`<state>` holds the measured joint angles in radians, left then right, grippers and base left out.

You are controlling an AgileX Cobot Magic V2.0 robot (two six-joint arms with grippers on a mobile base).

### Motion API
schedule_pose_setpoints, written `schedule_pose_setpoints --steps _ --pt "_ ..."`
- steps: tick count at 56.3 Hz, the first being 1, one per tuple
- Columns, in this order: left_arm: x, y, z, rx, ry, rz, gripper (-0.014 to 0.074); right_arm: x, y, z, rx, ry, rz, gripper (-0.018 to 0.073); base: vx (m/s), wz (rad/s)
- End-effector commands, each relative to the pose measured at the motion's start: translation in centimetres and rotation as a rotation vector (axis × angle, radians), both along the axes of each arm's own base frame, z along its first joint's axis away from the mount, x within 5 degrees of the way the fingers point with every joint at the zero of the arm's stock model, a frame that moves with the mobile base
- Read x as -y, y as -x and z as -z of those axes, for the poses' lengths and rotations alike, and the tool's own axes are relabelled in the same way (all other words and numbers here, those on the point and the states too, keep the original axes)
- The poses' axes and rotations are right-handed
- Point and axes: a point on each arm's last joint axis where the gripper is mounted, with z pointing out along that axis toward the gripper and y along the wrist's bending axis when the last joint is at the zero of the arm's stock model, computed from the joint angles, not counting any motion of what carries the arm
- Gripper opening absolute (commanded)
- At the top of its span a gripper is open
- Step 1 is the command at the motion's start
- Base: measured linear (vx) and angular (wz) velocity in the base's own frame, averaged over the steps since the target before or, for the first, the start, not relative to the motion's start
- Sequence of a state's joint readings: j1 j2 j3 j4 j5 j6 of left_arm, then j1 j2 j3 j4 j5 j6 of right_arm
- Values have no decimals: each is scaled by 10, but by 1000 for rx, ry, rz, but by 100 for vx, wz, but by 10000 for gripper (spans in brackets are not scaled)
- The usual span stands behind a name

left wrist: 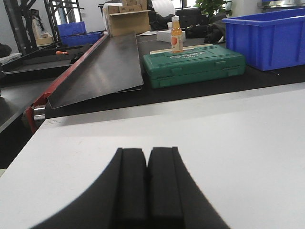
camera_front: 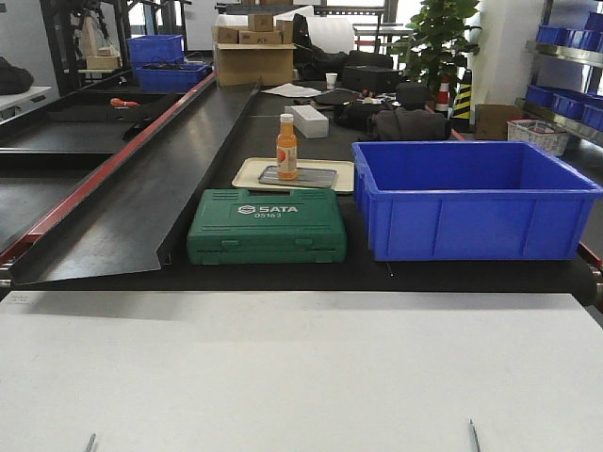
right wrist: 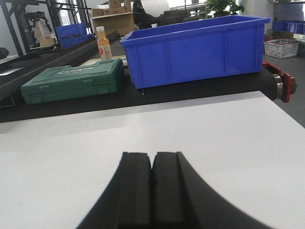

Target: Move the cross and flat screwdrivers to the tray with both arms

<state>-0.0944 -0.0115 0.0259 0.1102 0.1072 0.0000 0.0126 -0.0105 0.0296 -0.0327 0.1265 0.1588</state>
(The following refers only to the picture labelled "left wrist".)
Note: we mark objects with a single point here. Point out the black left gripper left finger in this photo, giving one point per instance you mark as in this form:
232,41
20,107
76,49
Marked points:
117,199

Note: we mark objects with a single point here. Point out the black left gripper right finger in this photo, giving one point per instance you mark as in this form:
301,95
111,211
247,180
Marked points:
175,200

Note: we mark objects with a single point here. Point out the beige plastic tray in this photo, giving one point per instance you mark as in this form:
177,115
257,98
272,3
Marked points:
184,48

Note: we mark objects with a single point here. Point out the black metal chute panel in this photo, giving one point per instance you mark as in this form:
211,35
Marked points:
111,67

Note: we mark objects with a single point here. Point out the green SATA tool case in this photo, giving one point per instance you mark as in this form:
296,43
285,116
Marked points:
195,64

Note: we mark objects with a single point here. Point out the white rectangular box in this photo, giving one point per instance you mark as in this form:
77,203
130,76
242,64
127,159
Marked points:
166,36

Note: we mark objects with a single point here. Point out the orange juice bottle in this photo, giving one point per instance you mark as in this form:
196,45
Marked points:
176,30

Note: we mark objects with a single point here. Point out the blue crate far left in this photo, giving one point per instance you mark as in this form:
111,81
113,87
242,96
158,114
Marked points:
75,34

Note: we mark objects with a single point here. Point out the open cardboard box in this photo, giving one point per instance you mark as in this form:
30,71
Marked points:
128,22

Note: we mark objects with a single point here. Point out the large blue plastic bin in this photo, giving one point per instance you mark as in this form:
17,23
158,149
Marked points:
269,41

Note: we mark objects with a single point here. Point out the green potted plant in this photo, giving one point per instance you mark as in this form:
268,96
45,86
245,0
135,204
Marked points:
213,7

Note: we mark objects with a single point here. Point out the red conveyor side rail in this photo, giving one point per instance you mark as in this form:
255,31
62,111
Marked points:
42,100

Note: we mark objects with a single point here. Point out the orange handled tool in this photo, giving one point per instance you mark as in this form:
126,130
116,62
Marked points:
61,53

